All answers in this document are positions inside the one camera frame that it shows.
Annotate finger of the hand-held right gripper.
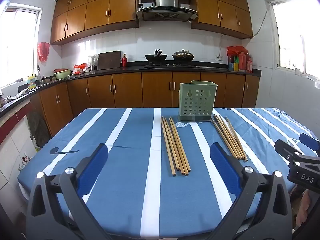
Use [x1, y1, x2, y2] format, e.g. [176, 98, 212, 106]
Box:
[274, 139, 303, 160]
[299, 133, 320, 154]

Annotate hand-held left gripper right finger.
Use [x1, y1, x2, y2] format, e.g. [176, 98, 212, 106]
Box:
[209, 142, 293, 240]

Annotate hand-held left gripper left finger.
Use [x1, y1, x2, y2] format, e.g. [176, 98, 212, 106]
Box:
[26, 143, 112, 240]

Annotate bundle of wooden chopsticks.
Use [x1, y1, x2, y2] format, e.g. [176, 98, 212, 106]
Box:
[211, 114, 248, 162]

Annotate slim wooden chopstick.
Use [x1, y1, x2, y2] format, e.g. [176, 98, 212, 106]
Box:
[164, 117, 180, 171]
[166, 117, 186, 176]
[169, 116, 189, 175]
[161, 116, 175, 176]
[171, 116, 192, 172]

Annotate green plastic utensil holder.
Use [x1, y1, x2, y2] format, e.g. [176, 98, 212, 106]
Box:
[177, 80, 217, 122]

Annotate person's right hand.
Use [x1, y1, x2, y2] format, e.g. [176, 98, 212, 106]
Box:
[295, 190, 313, 230]

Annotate blue striped tablecloth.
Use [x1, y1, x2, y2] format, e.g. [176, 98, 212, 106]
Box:
[17, 107, 320, 238]

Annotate green basin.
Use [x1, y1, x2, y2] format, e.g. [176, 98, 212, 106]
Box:
[54, 68, 72, 80]

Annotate wooden lower cabinets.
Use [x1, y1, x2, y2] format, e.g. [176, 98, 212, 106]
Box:
[30, 71, 260, 137]

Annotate wooden cabinets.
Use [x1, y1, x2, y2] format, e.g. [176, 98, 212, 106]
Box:
[51, 0, 253, 46]
[30, 71, 260, 137]

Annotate red and white plastic bag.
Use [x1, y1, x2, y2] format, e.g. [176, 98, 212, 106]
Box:
[73, 63, 88, 74]

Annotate grey dish cloth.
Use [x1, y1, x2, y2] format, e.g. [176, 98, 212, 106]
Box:
[7, 89, 29, 101]

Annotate red bag over bottles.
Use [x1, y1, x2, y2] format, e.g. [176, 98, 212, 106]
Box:
[227, 46, 247, 56]

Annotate black kitchen countertop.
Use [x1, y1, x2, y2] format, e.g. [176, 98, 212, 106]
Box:
[0, 61, 262, 119]

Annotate dark wooden cutting board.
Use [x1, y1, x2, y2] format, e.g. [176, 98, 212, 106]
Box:
[97, 51, 122, 70]

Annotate wok with glass lid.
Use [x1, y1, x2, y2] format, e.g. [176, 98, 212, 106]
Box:
[172, 49, 195, 62]

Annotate hanging red plastic bag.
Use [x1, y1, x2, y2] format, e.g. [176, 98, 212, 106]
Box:
[37, 42, 50, 62]

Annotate black frying pan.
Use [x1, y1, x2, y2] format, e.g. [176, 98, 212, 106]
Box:
[145, 49, 168, 62]

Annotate wooden upper cabinets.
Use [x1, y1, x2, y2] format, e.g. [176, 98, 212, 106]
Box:
[51, 0, 253, 46]

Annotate steel range hood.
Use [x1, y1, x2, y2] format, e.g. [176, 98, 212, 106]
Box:
[136, 0, 198, 22]

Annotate window with white frame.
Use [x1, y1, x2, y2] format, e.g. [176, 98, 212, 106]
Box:
[269, 0, 320, 80]

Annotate white wall cable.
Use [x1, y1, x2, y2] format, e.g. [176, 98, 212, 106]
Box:
[252, 4, 272, 37]

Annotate window with metal frame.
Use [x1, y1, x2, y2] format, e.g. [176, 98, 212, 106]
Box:
[0, 4, 43, 88]

